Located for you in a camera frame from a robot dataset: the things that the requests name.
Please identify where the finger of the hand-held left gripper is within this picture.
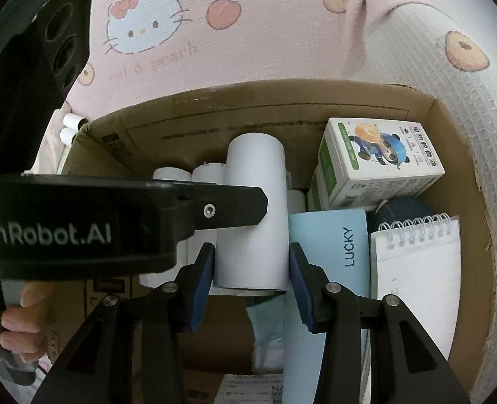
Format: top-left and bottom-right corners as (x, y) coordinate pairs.
(177, 183), (269, 242)

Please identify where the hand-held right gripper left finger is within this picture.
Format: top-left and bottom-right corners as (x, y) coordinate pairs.
(31, 242), (216, 404)

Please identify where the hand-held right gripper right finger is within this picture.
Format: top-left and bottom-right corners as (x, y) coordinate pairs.
(289, 242), (472, 404)

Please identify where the large white paper roll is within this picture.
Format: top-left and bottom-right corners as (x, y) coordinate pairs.
(212, 133), (291, 291)

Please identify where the brown cardboard box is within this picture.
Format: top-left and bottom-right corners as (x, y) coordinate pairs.
(48, 78), (497, 404)

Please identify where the person's left hand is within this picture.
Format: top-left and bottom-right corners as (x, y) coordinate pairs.
(0, 280), (57, 371)

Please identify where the light blue plastic packet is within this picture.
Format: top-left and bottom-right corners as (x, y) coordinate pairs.
(245, 292), (289, 373)

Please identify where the light blue notebook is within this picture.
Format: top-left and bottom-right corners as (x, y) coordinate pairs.
(283, 208), (373, 404)

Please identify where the white green carton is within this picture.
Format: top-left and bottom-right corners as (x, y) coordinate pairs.
(306, 166), (337, 212)
(318, 117), (446, 210)

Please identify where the white printed label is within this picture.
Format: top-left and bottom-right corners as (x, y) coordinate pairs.
(212, 374), (285, 404)

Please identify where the white spiral notepad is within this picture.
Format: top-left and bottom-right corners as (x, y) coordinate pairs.
(370, 212), (462, 358)

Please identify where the dark blue round object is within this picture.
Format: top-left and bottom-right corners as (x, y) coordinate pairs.
(368, 196), (436, 232)

